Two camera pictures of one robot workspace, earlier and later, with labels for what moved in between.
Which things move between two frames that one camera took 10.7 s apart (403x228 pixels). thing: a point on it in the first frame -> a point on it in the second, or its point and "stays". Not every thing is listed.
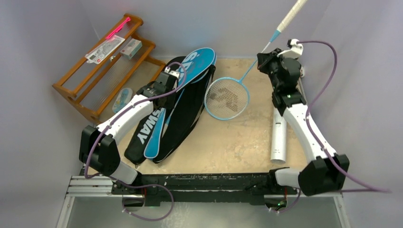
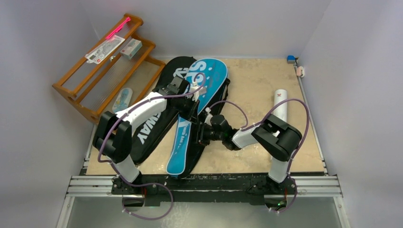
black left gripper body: x=169 y=101 -> x=186 y=107
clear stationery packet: x=98 y=54 stays
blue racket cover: x=196 y=64 -> x=206 y=79
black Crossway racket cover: x=183 y=116 stays
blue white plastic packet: x=123 y=96 stays
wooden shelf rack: x=116 y=67 stays
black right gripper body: x=266 y=59 -> x=203 y=133
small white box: x=131 y=48 stays
